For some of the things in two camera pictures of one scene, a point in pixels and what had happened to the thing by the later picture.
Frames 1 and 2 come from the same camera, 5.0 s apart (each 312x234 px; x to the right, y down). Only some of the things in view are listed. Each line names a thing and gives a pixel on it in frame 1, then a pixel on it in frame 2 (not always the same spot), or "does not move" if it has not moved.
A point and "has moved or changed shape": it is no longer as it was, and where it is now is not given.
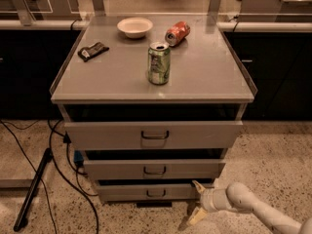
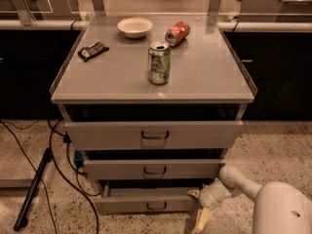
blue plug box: (78, 158) does not move
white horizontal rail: (223, 26) does not move
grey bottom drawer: (148, 192) has moved or changed shape
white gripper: (207, 199) → (207, 197)
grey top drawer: (154, 135) does not move
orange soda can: (176, 33) does not move
